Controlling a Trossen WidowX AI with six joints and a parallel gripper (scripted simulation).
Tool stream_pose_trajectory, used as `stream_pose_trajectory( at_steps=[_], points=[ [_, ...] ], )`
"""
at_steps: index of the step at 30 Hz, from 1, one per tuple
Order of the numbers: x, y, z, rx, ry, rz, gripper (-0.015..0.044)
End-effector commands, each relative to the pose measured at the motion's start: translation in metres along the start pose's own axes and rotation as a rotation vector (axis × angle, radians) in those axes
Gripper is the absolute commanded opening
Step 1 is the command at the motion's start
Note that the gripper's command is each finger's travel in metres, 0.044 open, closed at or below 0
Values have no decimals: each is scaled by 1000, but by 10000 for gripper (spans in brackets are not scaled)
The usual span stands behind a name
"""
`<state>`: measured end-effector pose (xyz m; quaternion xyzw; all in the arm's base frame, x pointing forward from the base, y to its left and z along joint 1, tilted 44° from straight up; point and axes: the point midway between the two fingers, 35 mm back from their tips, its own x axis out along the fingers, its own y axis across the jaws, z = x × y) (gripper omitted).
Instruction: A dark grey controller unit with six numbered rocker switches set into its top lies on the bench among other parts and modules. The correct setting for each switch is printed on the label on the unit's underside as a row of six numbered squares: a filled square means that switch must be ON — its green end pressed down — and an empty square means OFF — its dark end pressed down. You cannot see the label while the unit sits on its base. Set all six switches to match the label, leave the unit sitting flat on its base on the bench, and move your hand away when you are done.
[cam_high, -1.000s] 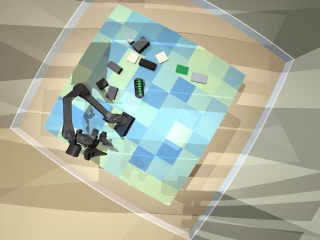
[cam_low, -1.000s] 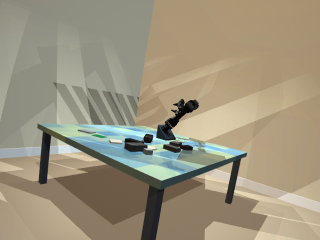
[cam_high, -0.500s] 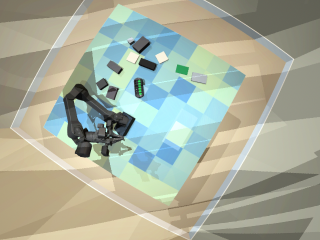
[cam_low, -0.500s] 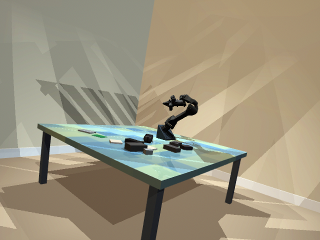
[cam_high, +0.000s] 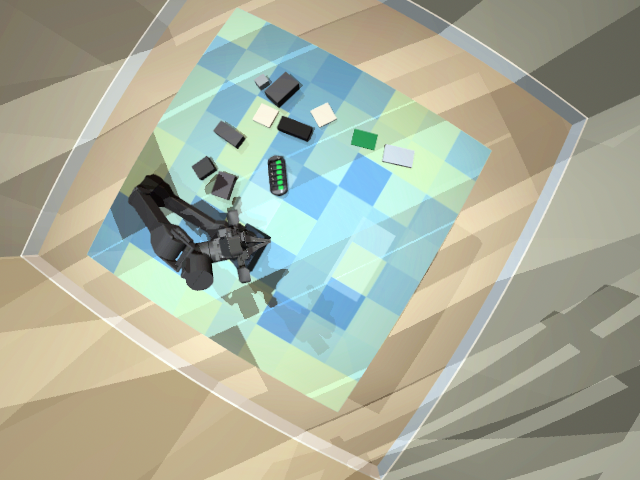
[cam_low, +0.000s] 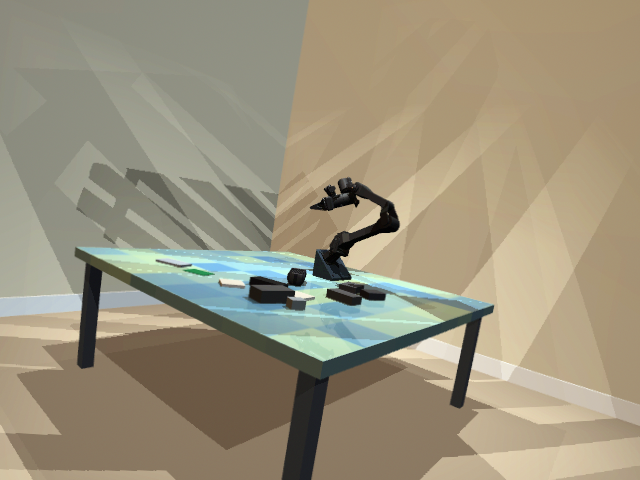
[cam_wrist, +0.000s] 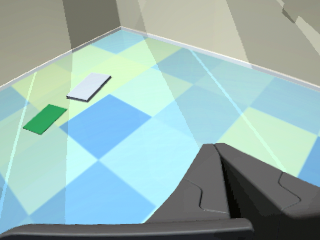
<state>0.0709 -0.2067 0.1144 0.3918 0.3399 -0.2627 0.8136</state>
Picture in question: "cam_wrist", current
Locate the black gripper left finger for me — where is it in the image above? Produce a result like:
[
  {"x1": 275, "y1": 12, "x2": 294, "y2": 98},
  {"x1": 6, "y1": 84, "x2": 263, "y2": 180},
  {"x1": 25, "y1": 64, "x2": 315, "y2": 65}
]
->
[{"x1": 0, "y1": 143, "x2": 255, "y2": 240}]

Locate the flat green rectangular block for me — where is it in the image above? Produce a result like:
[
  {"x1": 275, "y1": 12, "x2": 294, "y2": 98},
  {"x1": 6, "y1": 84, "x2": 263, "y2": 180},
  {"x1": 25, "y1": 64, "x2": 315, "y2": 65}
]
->
[{"x1": 23, "y1": 104, "x2": 68, "y2": 135}]

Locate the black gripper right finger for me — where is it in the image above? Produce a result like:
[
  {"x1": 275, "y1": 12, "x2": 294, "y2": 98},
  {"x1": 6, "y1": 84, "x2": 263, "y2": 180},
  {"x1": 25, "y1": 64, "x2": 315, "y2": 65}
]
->
[{"x1": 213, "y1": 143, "x2": 320, "y2": 240}]

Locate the grey flat rectangular block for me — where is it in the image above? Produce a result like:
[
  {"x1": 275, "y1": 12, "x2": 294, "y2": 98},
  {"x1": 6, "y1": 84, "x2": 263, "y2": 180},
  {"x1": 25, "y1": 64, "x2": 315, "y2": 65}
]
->
[{"x1": 65, "y1": 72, "x2": 112, "y2": 103}]

